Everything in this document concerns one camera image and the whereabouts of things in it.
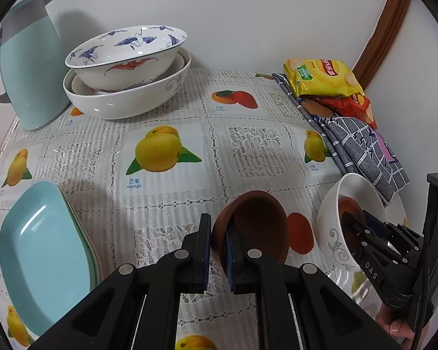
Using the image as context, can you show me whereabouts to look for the red snack bag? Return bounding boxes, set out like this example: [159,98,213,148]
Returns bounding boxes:
[301,93,378,130]

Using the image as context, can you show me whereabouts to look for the brown wooden door frame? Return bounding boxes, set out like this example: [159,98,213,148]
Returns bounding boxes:
[350,0,413,90]

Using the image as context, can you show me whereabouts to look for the blue crane patterned bowl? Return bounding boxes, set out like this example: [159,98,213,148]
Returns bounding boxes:
[65,25,188,93]

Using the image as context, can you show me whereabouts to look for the blue square plate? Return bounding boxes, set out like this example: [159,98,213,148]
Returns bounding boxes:
[0,181,95,337]

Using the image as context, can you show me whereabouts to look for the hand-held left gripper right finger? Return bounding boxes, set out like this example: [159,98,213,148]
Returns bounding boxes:
[224,222,403,350]

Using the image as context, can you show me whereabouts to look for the medium white porcelain bowl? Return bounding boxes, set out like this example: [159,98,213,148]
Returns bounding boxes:
[70,53,187,96]

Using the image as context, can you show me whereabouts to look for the grey checkered cloth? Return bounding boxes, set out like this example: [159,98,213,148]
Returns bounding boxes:
[272,73,411,205]

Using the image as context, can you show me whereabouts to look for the person's right hand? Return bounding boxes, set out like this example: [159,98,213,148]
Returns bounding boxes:
[374,306,429,347]

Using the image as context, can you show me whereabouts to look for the green square plate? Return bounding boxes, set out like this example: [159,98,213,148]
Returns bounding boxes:
[58,186,101,288]

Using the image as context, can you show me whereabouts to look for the yellow snack bag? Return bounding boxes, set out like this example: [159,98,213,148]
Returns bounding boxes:
[283,57,363,98]

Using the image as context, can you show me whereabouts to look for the small brown bowl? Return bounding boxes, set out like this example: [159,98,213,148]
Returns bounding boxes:
[212,190,290,274]
[338,197,366,259]

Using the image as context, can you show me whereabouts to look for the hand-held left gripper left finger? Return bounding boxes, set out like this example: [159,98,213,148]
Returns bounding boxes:
[29,213,213,350]

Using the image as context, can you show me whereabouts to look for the light blue thermos jug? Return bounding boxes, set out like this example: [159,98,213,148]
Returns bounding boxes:
[0,0,72,132]

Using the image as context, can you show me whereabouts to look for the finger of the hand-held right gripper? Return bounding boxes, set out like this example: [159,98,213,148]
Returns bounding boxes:
[361,209,392,243]
[341,212,375,261]

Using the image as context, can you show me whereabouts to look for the white bowl grey vine pattern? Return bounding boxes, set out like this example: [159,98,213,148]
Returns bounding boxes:
[317,172,406,274]

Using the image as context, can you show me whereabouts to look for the large white porcelain bowl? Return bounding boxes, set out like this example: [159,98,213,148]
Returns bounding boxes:
[63,49,192,120]

